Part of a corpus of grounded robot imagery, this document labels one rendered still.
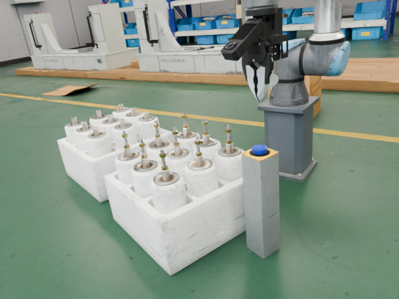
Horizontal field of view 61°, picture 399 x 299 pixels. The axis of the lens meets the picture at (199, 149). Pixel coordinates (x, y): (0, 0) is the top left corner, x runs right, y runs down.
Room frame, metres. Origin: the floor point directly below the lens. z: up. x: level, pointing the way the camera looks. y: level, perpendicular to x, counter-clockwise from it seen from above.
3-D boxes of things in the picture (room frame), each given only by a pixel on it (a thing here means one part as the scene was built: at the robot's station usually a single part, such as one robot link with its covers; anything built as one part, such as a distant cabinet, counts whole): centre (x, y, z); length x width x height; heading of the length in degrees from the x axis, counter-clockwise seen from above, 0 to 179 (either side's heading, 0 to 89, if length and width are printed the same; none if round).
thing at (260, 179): (0.81, -0.16, 0.16); 0.07 x 0.07 x 0.31; 35
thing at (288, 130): (1.29, -0.37, 0.15); 0.19 x 0.19 x 0.30; 53
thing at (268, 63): (0.79, -0.17, 0.54); 0.05 x 0.02 x 0.09; 35
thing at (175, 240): (1.00, 0.07, 0.09); 0.39 x 0.39 x 0.18; 35
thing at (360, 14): (4.99, -2.60, 0.36); 0.50 x 0.38 x 0.21; 143
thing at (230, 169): (0.97, -0.09, 0.16); 0.10 x 0.10 x 0.18
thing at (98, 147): (1.28, 0.40, 0.16); 0.10 x 0.10 x 0.18
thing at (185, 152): (1.00, 0.07, 0.25); 0.08 x 0.08 x 0.01
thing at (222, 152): (0.97, -0.09, 0.25); 0.08 x 0.08 x 0.01
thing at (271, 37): (0.82, -0.18, 0.60); 0.09 x 0.08 x 0.12; 125
